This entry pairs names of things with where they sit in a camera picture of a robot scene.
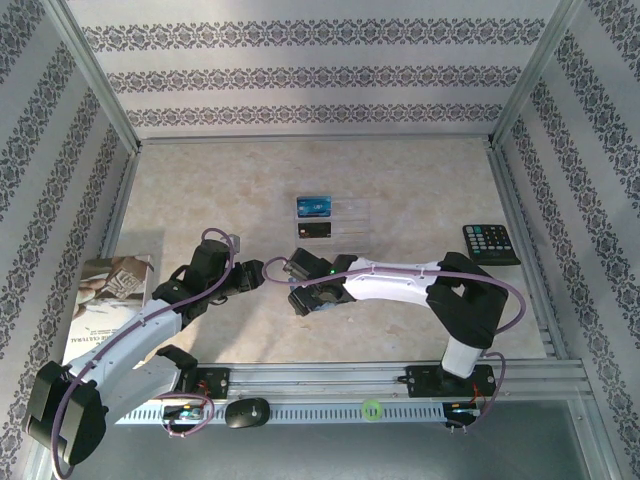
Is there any black credit card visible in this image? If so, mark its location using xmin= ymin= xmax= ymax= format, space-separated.
xmin=296 ymin=221 xmax=334 ymax=241

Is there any clear acrylic tray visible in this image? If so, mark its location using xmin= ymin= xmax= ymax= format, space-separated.
xmin=292 ymin=195 xmax=372 ymax=254

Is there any blue credit card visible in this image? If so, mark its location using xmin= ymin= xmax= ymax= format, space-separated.
xmin=296 ymin=195 xmax=334 ymax=218

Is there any paperback book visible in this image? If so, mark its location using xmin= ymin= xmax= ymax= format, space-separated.
xmin=62 ymin=254 xmax=156 ymax=366

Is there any black computer mouse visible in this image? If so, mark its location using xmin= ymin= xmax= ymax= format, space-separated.
xmin=224 ymin=397 xmax=271 ymax=430

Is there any small circuit board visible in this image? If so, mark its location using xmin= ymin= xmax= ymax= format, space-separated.
xmin=444 ymin=402 xmax=484 ymax=429
xmin=162 ymin=405 xmax=209 ymax=424

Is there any black calculator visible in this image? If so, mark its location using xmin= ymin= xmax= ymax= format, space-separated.
xmin=462 ymin=223 xmax=522 ymax=266

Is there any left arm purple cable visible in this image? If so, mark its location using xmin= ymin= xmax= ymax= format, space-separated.
xmin=49 ymin=227 xmax=239 ymax=479

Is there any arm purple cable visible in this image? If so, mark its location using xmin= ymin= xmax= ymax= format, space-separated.
xmin=49 ymin=227 xmax=239 ymax=479
xmin=262 ymin=255 xmax=529 ymax=436

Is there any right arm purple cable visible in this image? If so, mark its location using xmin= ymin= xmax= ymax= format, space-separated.
xmin=262 ymin=255 xmax=529 ymax=436

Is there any aluminium front rail frame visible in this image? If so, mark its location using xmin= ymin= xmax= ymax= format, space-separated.
xmin=47 ymin=362 xmax=586 ymax=401

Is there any aluminium side rail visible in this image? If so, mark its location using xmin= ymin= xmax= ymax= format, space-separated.
xmin=487 ymin=139 xmax=569 ymax=359
xmin=101 ymin=147 xmax=141 ymax=259

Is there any slotted grey cable duct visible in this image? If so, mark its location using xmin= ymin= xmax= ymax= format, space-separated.
xmin=114 ymin=403 xmax=446 ymax=425

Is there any aluminium corner post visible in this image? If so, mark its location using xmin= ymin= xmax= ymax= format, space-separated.
xmin=491 ymin=0 xmax=587 ymax=149
xmin=49 ymin=0 xmax=144 ymax=154

